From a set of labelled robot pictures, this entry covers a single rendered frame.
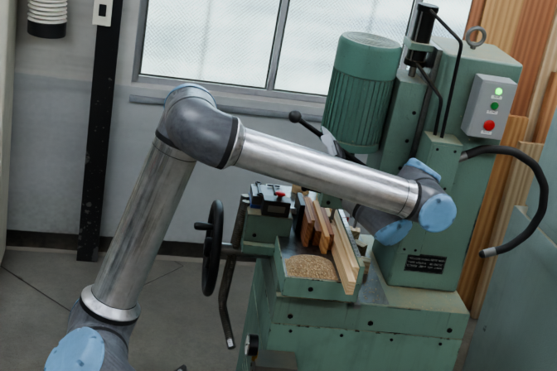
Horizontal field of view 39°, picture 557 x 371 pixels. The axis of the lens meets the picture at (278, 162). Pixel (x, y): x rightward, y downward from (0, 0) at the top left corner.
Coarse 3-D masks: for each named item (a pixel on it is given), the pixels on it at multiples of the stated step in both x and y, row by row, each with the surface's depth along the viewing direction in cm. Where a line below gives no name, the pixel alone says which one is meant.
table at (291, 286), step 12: (288, 192) 258; (312, 192) 262; (276, 240) 227; (288, 240) 227; (300, 240) 228; (252, 252) 227; (264, 252) 228; (276, 252) 225; (288, 252) 220; (300, 252) 221; (312, 252) 223; (276, 264) 222; (288, 276) 208; (288, 288) 209; (300, 288) 209; (312, 288) 209; (324, 288) 210; (336, 288) 210; (336, 300) 212; (348, 300) 212
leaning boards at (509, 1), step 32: (480, 0) 345; (512, 0) 344; (544, 0) 350; (480, 32) 347; (512, 32) 349; (544, 32) 356; (544, 64) 359; (544, 96) 364; (512, 128) 355; (544, 128) 363; (512, 160) 356; (512, 192) 359; (480, 224) 370; (480, 288) 375
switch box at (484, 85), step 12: (480, 84) 204; (492, 84) 204; (504, 84) 204; (516, 84) 205; (480, 96) 205; (504, 96) 205; (468, 108) 210; (480, 108) 206; (504, 108) 207; (468, 120) 209; (480, 120) 207; (492, 120) 208; (504, 120) 208; (468, 132) 209; (480, 132) 209; (492, 132) 209
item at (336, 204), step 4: (320, 196) 230; (324, 196) 227; (328, 196) 227; (332, 196) 227; (320, 200) 229; (324, 200) 227; (328, 200) 227; (332, 200) 228; (336, 200) 228; (340, 200) 228; (320, 204) 228; (324, 204) 228; (328, 204) 227; (332, 204) 228; (336, 204) 228; (340, 204) 228; (332, 208) 229; (336, 208) 229; (340, 208) 229
